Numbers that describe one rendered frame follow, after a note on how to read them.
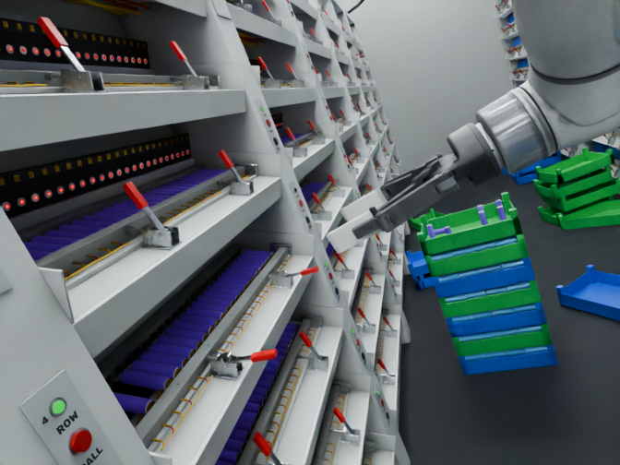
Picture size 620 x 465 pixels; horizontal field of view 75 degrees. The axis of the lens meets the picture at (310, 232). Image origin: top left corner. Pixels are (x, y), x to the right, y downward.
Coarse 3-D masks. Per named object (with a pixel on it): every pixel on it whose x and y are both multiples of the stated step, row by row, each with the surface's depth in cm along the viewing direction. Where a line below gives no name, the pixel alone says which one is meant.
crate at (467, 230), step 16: (496, 208) 140; (512, 208) 129; (432, 224) 149; (448, 224) 147; (464, 224) 145; (480, 224) 140; (496, 224) 123; (512, 224) 122; (432, 240) 131; (448, 240) 129; (464, 240) 128; (480, 240) 126
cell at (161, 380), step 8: (128, 376) 53; (136, 376) 52; (144, 376) 52; (152, 376) 52; (160, 376) 52; (128, 384) 53; (136, 384) 52; (144, 384) 52; (152, 384) 52; (160, 384) 51
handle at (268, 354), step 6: (228, 354) 55; (252, 354) 54; (258, 354) 53; (264, 354) 53; (270, 354) 53; (276, 354) 53; (228, 360) 55; (234, 360) 55; (240, 360) 54; (246, 360) 54; (252, 360) 54; (258, 360) 53; (264, 360) 53
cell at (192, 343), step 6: (162, 336) 61; (168, 336) 61; (162, 342) 60; (168, 342) 60; (174, 342) 60; (180, 342) 59; (186, 342) 59; (192, 342) 59; (198, 342) 60; (192, 348) 59
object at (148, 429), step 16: (272, 256) 88; (288, 256) 91; (256, 288) 74; (240, 304) 68; (224, 320) 64; (240, 320) 67; (224, 336) 61; (208, 352) 56; (192, 368) 53; (176, 384) 50; (192, 384) 52; (160, 400) 48; (176, 400) 49; (144, 416) 45; (160, 416) 45; (144, 432) 43
